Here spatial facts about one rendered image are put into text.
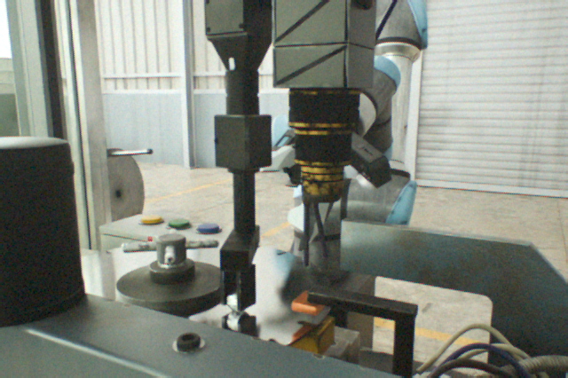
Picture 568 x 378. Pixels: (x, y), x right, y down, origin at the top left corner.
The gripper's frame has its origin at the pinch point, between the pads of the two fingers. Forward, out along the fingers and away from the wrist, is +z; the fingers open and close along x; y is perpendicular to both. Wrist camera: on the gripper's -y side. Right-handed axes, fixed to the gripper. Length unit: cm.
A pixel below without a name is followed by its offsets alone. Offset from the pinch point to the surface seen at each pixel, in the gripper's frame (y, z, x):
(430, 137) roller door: 195, -433, -328
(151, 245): 1.3, 16.2, 11.6
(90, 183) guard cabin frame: 49.5, -0.2, -1.7
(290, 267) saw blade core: -5.5, 7.2, -0.1
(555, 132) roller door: 65, -461, -334
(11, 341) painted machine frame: -15.8, 30.6, 25.6
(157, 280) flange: -0.1, 18.5, 9.1
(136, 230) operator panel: 38.0, 2.7, -9.3
